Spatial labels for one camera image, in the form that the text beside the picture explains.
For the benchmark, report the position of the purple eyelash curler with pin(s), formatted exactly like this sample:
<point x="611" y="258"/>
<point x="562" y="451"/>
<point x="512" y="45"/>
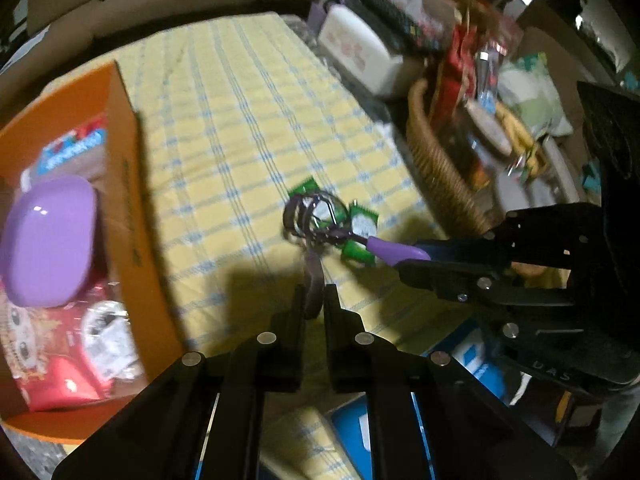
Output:
<point x="390" y="249"/>

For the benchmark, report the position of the orange cardboard box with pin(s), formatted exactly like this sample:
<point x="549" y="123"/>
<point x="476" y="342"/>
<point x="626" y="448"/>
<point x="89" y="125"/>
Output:
<point x="130" y="200"/>

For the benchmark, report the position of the green candy packet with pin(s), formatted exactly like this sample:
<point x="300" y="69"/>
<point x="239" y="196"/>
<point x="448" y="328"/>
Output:
<point x="364" y="220"/>
<point x="357" y="254"/>
<point x="304" y="186"/>

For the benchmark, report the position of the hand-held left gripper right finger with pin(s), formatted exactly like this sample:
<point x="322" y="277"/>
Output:
<point x="342" y="345"/>

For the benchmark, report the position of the round white lid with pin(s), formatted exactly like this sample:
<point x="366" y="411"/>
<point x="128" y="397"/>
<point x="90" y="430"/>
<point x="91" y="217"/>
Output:
<point x="490" y="127"/>

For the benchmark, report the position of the white tissue box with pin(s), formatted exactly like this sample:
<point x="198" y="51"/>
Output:
<point x="360" y="47"/>

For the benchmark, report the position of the yellow bananas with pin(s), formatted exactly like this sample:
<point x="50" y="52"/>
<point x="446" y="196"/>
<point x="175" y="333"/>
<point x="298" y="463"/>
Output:
<point x="522" y="135"/>

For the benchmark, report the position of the red cartoon print packet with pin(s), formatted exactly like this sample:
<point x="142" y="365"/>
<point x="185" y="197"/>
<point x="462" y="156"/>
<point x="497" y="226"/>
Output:
<point x="55" y="375"/>

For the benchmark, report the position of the wicker basket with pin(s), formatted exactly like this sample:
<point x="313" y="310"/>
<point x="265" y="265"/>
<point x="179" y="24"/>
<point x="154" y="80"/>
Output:
<point x="440" y="170"/>

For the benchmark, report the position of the white plastic bottle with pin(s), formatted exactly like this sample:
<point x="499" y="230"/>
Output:
<point x="70" y="152"/>

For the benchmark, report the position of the green and white bag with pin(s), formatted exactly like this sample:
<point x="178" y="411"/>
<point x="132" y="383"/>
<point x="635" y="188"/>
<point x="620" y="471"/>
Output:
<point x="535" y="95"/>

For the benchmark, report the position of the blue and white box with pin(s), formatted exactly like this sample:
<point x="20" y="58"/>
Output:
<point x="475" y="360"/>

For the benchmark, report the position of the clear packet with grey contents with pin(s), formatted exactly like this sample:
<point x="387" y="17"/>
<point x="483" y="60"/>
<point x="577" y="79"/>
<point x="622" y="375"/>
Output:
<point x="110" y="340"/>

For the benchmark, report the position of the purple oval case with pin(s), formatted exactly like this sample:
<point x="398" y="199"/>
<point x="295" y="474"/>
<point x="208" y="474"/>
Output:
<point x="45" y="245"/>

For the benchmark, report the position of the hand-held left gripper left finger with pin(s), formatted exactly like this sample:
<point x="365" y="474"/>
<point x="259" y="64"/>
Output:
<point x="290" y="340"/>

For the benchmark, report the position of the brown sofa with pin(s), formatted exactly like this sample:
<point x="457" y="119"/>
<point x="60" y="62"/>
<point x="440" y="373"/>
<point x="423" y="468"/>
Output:
<point x="150" y="5"/>

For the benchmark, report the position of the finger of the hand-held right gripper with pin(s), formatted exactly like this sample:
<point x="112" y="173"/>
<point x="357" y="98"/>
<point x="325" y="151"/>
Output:
<point x="435" y="277"/>
<point x="450" y="250"/>

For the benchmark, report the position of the black remote control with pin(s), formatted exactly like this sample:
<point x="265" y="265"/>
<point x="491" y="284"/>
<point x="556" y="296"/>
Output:
<point x="400" y="22"/>

